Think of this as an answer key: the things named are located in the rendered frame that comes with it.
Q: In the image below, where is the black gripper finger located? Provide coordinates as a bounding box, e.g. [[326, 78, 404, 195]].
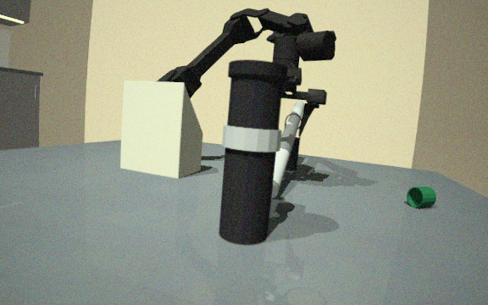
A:
[[298, 103, 319, 136]]

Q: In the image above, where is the grey metal band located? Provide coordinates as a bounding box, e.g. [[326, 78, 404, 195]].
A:
[[222, 125, 282, 153]]

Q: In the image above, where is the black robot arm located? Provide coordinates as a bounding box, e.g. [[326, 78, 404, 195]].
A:
[[156, 8, 336, 98]]

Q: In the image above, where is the black post with cap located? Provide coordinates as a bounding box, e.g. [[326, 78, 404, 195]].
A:
[[219, 59, 288, 246]]

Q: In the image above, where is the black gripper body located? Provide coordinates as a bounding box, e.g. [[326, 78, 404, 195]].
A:
[[272, 59, 327, 105]]

